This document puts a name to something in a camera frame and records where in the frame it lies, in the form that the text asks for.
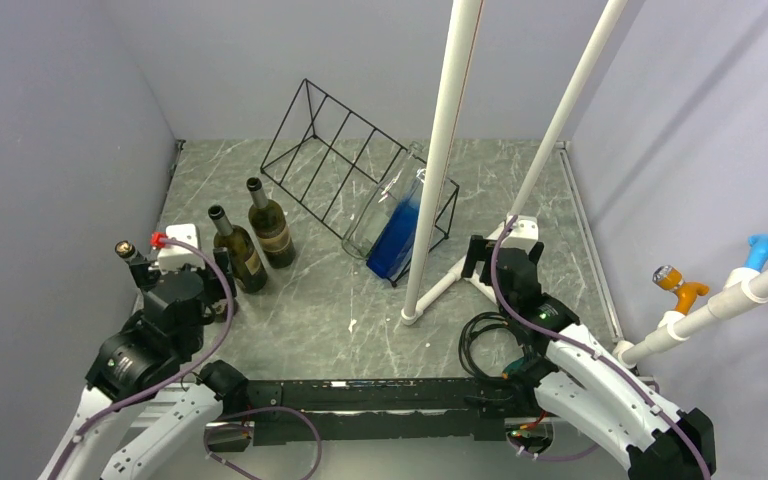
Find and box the white PVC side pipe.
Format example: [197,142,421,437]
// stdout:
[614,270,768,368]

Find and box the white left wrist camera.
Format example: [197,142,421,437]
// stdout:
[150,223,205,274]

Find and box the orange pipe valve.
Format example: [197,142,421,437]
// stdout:
[652,265,710,315]

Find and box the black wire wine rack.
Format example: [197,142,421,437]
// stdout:
[259,78,459,289]

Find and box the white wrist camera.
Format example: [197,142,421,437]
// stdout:
[150,223,205,274]
[488,216,539,252]

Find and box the clear glass bottle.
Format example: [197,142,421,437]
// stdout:
[342,142,426,262]

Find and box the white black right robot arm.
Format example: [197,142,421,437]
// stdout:
[458,235,716,479]

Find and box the coiled black cable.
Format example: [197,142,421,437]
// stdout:
[457,311,539,382]

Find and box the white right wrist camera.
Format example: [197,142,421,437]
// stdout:
[488,216,539,252]

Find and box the white PVC pipe frame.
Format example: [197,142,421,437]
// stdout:
[401,0,627,326]

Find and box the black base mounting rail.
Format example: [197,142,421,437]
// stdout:
[212,377,542,446]

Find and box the blue square glass bottle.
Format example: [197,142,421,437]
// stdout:
[366,167,426,279]

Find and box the green wine bottle grey capsule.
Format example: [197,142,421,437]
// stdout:
[246,177,296,269]

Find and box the dark wine bottle cream label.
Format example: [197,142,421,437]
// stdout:
[207,204,268,293]

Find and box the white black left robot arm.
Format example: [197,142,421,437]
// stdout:
[41,237,248,479]

